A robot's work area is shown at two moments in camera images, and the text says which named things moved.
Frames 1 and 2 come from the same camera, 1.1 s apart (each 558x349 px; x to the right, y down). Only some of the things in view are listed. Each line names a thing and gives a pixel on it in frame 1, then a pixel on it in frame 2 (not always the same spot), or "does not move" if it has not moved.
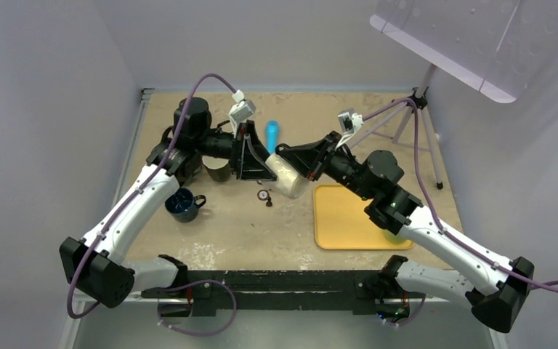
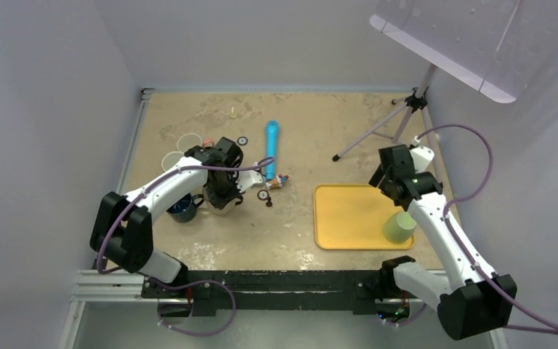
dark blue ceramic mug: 182,206 does not move
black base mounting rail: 329,290 does not move
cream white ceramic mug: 289,182 -> 227,207
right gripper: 310,157 -> 377,178
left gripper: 245,163 -> 219,201
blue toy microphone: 272,135 does not move
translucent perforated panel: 499,47 does not move
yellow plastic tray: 341,223 does not move
